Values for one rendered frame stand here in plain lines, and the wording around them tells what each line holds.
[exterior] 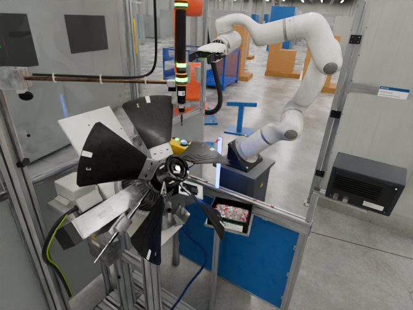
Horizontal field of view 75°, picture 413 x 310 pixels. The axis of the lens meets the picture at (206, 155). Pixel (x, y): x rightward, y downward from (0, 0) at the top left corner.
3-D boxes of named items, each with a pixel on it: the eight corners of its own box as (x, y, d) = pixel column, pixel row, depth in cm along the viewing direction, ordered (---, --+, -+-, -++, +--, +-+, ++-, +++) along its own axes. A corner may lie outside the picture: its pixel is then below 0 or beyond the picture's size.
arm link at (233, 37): (227, 32, 116) (231, 55, 121) (239, 26, 125) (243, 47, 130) (211, 36, 121) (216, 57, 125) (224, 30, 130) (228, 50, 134)
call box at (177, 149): (163, 157, 170) (163, 141, 165) (173, 151, 177) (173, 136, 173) (184, 164, 162) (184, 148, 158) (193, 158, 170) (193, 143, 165)
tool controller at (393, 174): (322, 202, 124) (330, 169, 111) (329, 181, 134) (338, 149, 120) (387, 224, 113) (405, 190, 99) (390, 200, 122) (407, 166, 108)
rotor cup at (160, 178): (139, 177, 109) (157, 166, 100) (156, 155, 119) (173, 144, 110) (164, 200, 113) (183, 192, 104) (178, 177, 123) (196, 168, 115)
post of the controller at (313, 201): (304, 221, 136) (313, 189, 127) (306, 218, 139) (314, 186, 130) (310, 224, 135) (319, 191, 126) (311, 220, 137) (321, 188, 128)
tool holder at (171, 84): (166, 107, 104) (166, 82, 99) (168, 103, 110) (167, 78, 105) (190, 108, 104) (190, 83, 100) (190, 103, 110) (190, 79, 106)
